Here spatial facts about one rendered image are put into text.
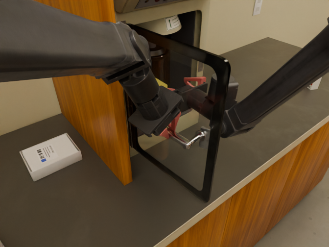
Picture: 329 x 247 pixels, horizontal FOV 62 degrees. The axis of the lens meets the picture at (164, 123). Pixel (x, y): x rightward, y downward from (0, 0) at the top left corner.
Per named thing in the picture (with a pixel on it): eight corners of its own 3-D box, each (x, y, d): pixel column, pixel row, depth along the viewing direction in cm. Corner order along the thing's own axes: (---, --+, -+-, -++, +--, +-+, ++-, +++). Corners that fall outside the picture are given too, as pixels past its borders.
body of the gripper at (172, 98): (130, 124, 56) (114, 103, 50) (163, 90, 58) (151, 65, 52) (151, 139, 52) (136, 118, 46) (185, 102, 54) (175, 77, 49)
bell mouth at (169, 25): (113, 24, 85) (111, 6, 82) (158, 14, 94) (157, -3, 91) (146, 40, 74) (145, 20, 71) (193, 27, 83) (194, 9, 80)
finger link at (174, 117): (148, 138, 63) (131, 116, 55) (168, 116, 64) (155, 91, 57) (169, 154, 59) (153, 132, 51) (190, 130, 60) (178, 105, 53)
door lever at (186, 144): (174, 124, 66) (174, 115, 64) (204, 142, 60) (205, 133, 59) (157, 134, 63) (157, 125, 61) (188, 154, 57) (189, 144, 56)
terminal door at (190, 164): (135, 147, 88) (124, 20, 64) (209, 204, 71) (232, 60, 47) (133, 148, 88) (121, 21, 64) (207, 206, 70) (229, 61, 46)
